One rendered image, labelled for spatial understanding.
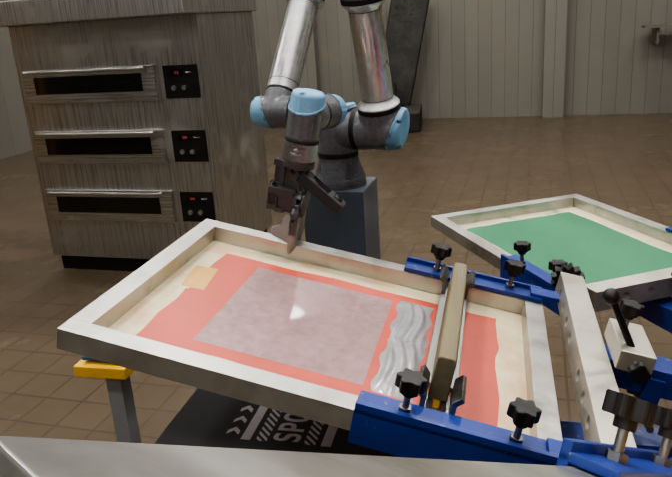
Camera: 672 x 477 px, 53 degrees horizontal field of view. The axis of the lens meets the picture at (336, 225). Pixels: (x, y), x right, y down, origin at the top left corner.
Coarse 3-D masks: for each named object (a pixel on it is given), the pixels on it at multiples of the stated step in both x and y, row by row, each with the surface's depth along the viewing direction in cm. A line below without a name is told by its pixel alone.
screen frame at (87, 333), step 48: (192, 240) 145; (240, 240) 155; (144, 288) 125; (432, 288) 148; (96, 336) 105; (528, 336) 128; (192, 384) 102; (240, 384) 100; (288, 384) 101; (528, 384) 116
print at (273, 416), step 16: (240, 416) 128; (256, 416) 128; (272, 416) 128; (288, 416) 127; (240, 432) 123; (256, 432) 123; (272, 432) 123; (288, 432) 122; (304, 432) 122; (320, 432) 122; (336, 432) 121
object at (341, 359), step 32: (160, 320) 119; (192, 320) 121; (224, 320) 122; (256, 320) 124; (288, 320) 126; (224, 352) 112; (256, 352) 114; (288, 352) 116; (320, 352) 117; (352, 352) 119; (320, 384) 108; (352, 384) 110; (480, 384) 116; (480, 416) 107
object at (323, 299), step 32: (224, 256) 149; (192, 288) 132; (224, 288) 134; (256, 288) 136; (288, 288) 139; (320, 288) 141; (352, 288) 144; (320, 320) 128; (352, 320) 130; (384, 320) 132; (480, 320) 139; (480, 352) 126
